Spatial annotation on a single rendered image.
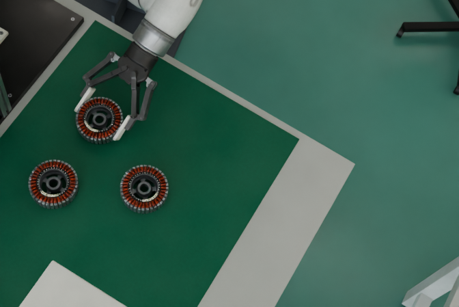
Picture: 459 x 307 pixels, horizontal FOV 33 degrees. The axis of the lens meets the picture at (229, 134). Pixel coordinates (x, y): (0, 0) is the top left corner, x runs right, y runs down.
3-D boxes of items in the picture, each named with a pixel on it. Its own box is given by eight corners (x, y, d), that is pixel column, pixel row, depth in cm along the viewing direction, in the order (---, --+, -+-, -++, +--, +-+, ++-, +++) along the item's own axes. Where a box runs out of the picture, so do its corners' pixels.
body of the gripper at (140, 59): (164, 59, 190) (144, 91, 191) (137, 39, 191) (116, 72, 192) (156, 57, 182) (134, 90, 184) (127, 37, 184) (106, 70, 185)
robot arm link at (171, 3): (186, 46, 187) (157, 23, 195) (223, -10, 185) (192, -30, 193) (156, 29, 178) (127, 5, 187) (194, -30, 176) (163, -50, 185)
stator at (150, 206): (112, 182, 186) (111, 176, 183) (154, 161, 190) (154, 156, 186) (133, 222, 183) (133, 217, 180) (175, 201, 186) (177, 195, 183)
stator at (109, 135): (97, 93, 194) (95, 87, 190) (132, 119, 192) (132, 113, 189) (67, 126, 190) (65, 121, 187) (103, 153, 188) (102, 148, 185)
